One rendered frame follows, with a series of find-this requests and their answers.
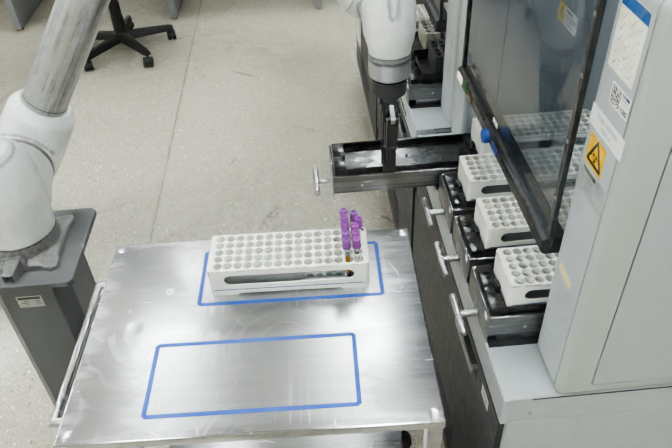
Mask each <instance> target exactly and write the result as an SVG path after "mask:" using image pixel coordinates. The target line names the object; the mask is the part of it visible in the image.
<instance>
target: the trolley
mask: <svg viewBox="0 0 672 448"><path fill-rule="evenodd" d="M366 236H367V245H368V254H369V278H370V279H369V281H370V284H369V286H368V287H359V288H342V287H333V288H316V289H299V290H282V291H264V292H247V293H239V294H238V295H221V296H214V295H212V292H211V288H210V283H209V279H208V275H207V264H208V258H209V252H210V245H211V240H199V241H182V242H165V243H149V244H132V245H118V246H117V249H116V252H115V255H114V258H113V261H112V264H111V267H110V270H109V274H108V277H107V280H106V281H104V282H96V285H95V288H94V291H93V294H92V297H91V300H90V303H89V306H88V309H87V312H86V315H85V318H84V321H83V324H82V327H81V330H80V333H79V336H78V339H77V342H76V345H75V348H74V351H73V354H72V357H71V360H70V363H69V366H68V369H67V372H66V375H65V378H64V381H63V384H62V387H61V390H60V393H59V396H58V399H57V402H56V405H55V408H54V411H53V414H52V417H51V420H50V423H49V427H50V428H59V430H58V433H57V436H56V439H55V443H54V448H136V447H152V446H167V445H170V446H169V448H410V446H411V444H412V441H411V435H410V434H409V433H408V432H407V431H405V430H421V429H424V438H423V448H441V441H442V432H443V428H445V423H446V419H445V414H444V409H443V404H442V399H441V394H440V389H439V384H438V379H437V374H436V369H435V364H434V359H433V354H432V349H431V344H430V339H429V334H428V329H427V324H426V319H425V314H424V309H423V303H422V298H421V293H420V288H419V283H418V278H417V273H416V268H415V263H414V258H413V253H412V248H411V243H410V238H409V233H408V229H407V228H399V229H382V230H366ZM102 289H103V292H102V295H101V299H100V302H99V305H98V308H97V311H96V314H95V317H94V321H93V324H92V327H91V330H90V333H89V336H88V339H87V342H86V346H85V349H84V352H83V355H82V358H81V361H80V364H79V367H78V371H77V374H76V377H75V380H74V383H73V386H72V389H71V393H70V396H69V399H68V402H67V405H66V408H65V411H64V414H63V418H61V414H62V411H63V408H64V405H65V402H66V399H67V396H68V393H69V390H70V386H71V383H72V380H73V377H74V374H75V371H76V368H77V365H78V362H79V359H80V355H81V352H82V349H83V346H84V343H85V340H86V337H87V334H88V331H89V328H90V324H91V321H92V318H93V315H94V312H95V309H96V306H97V303H98V300H99V296H100V293H101V290H102Z"/></svg>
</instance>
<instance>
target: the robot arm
mask: <svg viewBox="0 0 672 448"><path fill-rule="evenodd" d="M110 1H111V0H55V2H54V5H53V8H52V11H51V14H50V17H49V20H48V22H47V25H46V28H45V31H44V34H43V37H42V40H41V43H40V45H39V48H38V51H37V54H36V57H35V60H34V63H33V66H32V68H31V71H30V74H29V77H28V80H27V83H26V86H25V89H21V90H19V91H16V92H14V93H13V94H11V95H10V97H9V98H8V100H7V102H6V105H5V107H4V109H3V112H2V114H1V116H0V273H3V275H2V279H3V281H4V283H7V284H14V283H15V282H16V281H17V279H18V278H19V277H20V275H21V274H22V273H23V272H24V271H36V270H44V271H54V270H56V269H58V268H59V267H60V257H61V254H62V251H63V248H64V246H65V243H66V240H67V237H68V235H69V232H70V230H71V228H72V227H73V226H74V224H75V223H76V220H75V218H74V216H73V215H64V216H60V217H55V216H54V213H53V210H52V206H51V201H52V184H53V177H54V176H55V174H56V173H57V170H58V168H59V166H60V164H61V162H62V159H63V157H64V154H65V151H66V149H67V146H68V143H69V140H70V137H71V134H72V131H73V128H74V125H75V114H74V112H73V110H72V108H71V106H70V105H69V104H70V102H71V99H72V97H73V94H74V92H75V89H76V87H77V84H78V81H79V79H80V76H81V74H82V71H83V69H84V66H85V64H86V61H87V59H88V56H89V54H90V51H91V49H92V46H93V44H94V41H95V39H96V36H97V34H98V31H99V28H100V26H101V23H102V21H103V18H104V16H105V13H106V11H107V8H108V6H109V3H110ZM336 1H337V2H338V3H339V5H340V7H341V10H343V11H345V12H347V13H348V14H350V15H352V16H354V17H355V18H357V19H358V20H360V21H361V22H362V26H363V34H364V37H365V40H366V43H367V46H368V73H369V76H370V77H371V78H372V93H373V94H374V95H375V96H376V97H378V98H379V103H380V124H381V127H380V130H381V131H382V134H381V136H382V138H381V164H383V172H387V171H396V150H397V140H398V124H399V120H400V118H399V116H398V110H399V102H397V99H398V98H400V97H402V96H403V95H405V93H406V91H407V78H408V77H409V76H410V74H411V73H410V67H411V66H410V65H411V55H412V53H411V49H412V44H413V42H414V39H415V31H416V0H336Z"/></svg>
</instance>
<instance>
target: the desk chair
mask: <svg viewBox="0 0 672 448"><path fill-rule="evenodd" d="M108 7H109V11H110V15H111V17H110V18H111V22H112V26H113V30H114V31H98V34H97V36H96V39H95V40H105V41H103V42H102V43H100V44H99V45H97V46H96V47H94V48H93V49H91V51H90V54H89V56H88V59H87V61H86V64H85V66H84V68H85V71H89V70H88V69H91V70H94V68H93V64H92V61H91V59H93V58H94V57H96V56H98V55H100V54H102V53H103V52H105V51H107V50H109V49H111V48H112V47H114V46H116V45H118V44H120V43H123V44H125V45H126V46H128V47H130V48H131V49H133V50H135V51H137V52H138V53H140V54H142V55H144V56H146V57H143V65H144V67H148V66H150V67H154V60H153V57H149V55H151V54H150V51H149V50H148V49H147V48H146V47H145V46H143V45H142V44H141V43H139V42H138V41H137V40H135V39H134V38H139V37H143V36H148V35H153V34H157V33H162V32H167V37H168V40H172V38H173V39H177V38H176V33H175V30H174V29H173V25H172V24H166V25H158V26H150V27H142V28H135V29H133V28H134V23H133V22H132V18H131V16H130V15H127V16H126V17H125V19H124V17H123V15H122V13H121V9H120V5H119V2H118V0H111V1H110V3H109V6H108ZM87 66H88V67H87Z"/></svg>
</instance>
